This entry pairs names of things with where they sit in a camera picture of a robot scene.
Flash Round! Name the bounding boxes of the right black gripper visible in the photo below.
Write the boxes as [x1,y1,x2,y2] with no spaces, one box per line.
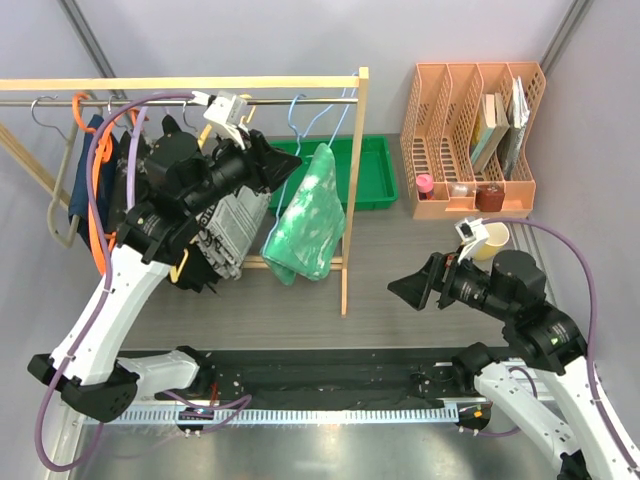
[388,244,514,320]

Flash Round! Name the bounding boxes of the clear small bottle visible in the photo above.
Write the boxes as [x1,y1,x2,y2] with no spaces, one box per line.
[448,182,474,198]

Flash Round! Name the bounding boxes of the orange plastic hanger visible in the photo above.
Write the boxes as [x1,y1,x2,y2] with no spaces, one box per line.
[71,92,139,276]

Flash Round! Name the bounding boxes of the dark red jar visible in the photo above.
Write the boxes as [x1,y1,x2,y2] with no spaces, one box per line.
[475,182,505,212]

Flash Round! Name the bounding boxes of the navy blue trousers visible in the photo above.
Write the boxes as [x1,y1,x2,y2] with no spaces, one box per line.
[68,133,119,247]

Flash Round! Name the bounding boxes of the green white trousers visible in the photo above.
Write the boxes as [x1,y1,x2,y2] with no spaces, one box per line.
[261,143,346,286]

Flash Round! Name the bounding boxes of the green plastic tray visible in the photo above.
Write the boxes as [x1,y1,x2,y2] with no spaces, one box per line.
[268,135,398,214]

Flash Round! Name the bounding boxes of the black white patterned trousers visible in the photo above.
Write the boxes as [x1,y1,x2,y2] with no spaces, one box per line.
[106,132,151,233]

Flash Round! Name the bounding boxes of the books in organizer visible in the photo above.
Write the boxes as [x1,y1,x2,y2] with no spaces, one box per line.
[469,76,531,180]

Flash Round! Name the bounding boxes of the purple plastic hanger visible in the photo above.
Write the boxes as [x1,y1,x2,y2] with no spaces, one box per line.
[126,103,150,212]

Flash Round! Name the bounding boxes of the pink capped bottle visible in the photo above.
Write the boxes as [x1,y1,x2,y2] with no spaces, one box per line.
[415,174,434,201]

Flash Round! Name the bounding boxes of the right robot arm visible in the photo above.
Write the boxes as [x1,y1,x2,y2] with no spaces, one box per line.
[387,250,639,479]

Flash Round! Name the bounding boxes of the wooden clothes rack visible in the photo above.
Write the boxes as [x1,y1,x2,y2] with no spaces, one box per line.
[0,66,370,318]

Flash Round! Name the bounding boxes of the yellow plastic hanger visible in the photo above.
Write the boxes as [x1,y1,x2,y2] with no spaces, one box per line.
[191,91,267,280]

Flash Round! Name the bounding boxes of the light blue wire hanger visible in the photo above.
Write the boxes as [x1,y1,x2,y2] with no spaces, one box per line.
[274,87,356,228]

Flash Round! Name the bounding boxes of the newspaper print trousers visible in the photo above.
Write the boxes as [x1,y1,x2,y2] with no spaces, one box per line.
[196,186,272,280]

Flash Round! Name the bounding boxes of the orange plastic file organizer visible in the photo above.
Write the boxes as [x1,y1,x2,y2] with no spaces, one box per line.
[400,62,546,220]

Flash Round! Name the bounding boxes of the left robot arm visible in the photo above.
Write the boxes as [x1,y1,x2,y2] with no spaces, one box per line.
[28,130,302,423]

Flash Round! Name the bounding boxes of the yellow mug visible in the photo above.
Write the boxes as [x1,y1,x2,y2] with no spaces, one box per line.
[471,222,510,261]

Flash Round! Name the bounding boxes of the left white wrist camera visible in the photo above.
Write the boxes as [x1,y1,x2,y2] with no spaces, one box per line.
[192,91,248,151]

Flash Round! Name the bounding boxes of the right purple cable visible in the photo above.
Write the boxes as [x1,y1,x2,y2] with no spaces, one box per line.
[457,217,640,461]

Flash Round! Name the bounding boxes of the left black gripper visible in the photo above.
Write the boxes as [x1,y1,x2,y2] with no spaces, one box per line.
[182,124,301,216]

